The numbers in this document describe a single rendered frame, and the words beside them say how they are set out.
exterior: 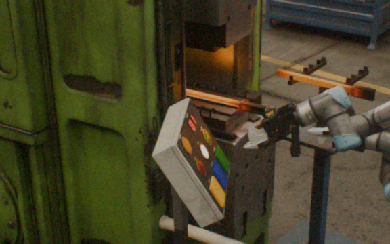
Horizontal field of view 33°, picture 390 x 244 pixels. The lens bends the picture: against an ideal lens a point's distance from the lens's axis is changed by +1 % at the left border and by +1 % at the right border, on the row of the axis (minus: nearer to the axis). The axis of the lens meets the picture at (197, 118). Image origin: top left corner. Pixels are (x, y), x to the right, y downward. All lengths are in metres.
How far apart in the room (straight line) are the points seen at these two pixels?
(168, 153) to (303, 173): 2.33
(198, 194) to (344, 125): 0.49
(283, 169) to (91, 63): 2.03
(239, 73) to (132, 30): 0.78
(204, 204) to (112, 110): 0.60
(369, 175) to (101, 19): 2.33
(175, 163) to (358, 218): 2.03
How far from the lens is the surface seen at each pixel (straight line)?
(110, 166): 2.60
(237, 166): 2.58
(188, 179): 1.94
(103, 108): 2.42
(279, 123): 2.10
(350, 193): 4.01
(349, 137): 2.06
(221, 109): 2.60
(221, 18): 2.35
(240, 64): 2.88
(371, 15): 6.31
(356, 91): 2.84
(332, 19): 6.48
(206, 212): 1.99
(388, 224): 3.79
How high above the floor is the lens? 2.08
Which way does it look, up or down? 25 degrees down
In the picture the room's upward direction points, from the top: 1 degrees counter-clockwise
